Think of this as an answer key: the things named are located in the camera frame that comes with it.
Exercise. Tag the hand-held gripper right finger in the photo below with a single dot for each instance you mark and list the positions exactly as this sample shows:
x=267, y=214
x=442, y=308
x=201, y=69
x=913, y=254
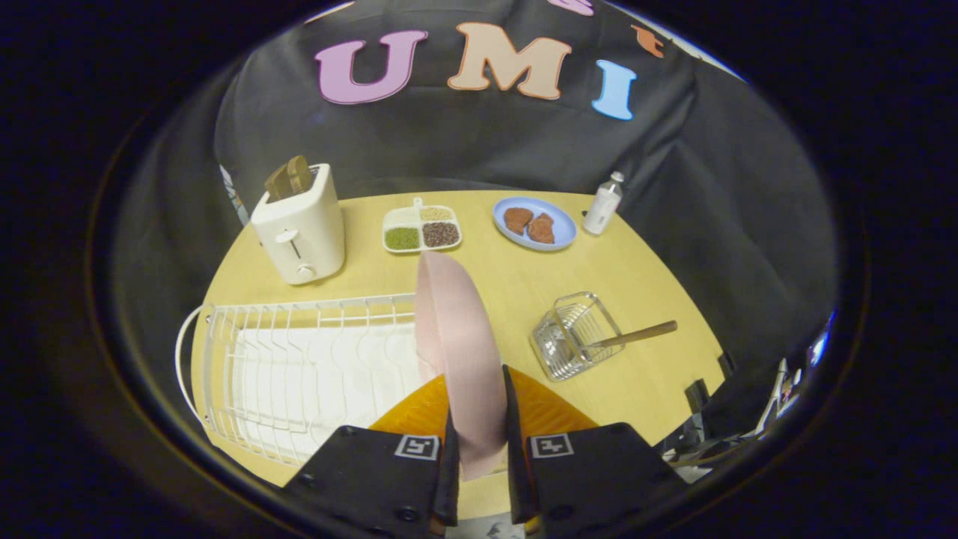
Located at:
x=518, y=464

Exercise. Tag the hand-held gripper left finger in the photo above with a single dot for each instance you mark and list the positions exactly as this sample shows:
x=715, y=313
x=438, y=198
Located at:
x=449, y=486

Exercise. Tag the pink plate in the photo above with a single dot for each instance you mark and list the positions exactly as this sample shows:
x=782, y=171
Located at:
x=464, y=359

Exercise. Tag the wooden spoon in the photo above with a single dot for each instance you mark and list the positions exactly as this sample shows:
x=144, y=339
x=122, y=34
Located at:
x=644, y=332

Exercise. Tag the blue plate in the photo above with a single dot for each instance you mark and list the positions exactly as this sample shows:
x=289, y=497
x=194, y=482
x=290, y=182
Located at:
x=557, y=233

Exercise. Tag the brown meat piece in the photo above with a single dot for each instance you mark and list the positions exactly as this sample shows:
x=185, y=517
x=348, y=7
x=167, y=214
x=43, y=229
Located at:
x=542, y=228
x=516, y=220

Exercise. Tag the dark red beans pile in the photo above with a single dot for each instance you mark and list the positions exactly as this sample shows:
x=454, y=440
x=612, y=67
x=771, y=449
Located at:
x=440, y=234

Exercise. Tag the green beans pile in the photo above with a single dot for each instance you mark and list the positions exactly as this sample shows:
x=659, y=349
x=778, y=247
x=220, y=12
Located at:
x=402, y=238

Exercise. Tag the beige beans pile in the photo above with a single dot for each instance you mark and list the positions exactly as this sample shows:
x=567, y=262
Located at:
x=436, y=213

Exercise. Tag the white bottle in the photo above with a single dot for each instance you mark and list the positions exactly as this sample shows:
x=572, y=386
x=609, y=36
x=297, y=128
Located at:
x=601, y=209

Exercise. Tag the white divided tray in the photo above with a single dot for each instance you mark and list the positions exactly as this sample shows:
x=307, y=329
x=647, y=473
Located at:
x=400, y=218

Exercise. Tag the white toaster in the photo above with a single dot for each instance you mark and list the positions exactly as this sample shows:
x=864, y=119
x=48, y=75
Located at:
x=303, y=232

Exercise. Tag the black backdrop cloth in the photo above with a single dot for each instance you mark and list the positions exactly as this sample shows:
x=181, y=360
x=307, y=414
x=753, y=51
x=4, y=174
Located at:
x=449, y=142

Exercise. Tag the brown toast slice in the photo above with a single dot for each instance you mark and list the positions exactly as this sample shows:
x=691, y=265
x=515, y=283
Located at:
x=299, y=174
x=277, y=183

